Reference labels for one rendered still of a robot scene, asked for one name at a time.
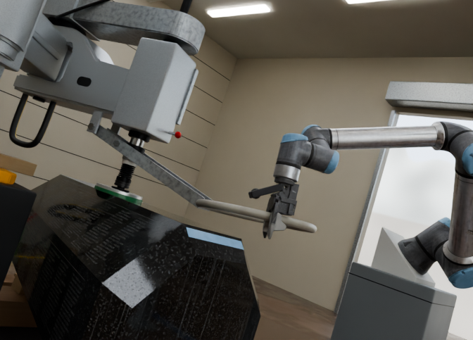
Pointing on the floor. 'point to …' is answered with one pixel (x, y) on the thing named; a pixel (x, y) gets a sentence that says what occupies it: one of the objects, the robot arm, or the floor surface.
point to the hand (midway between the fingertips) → (265, 234)
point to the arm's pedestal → (391, 308)
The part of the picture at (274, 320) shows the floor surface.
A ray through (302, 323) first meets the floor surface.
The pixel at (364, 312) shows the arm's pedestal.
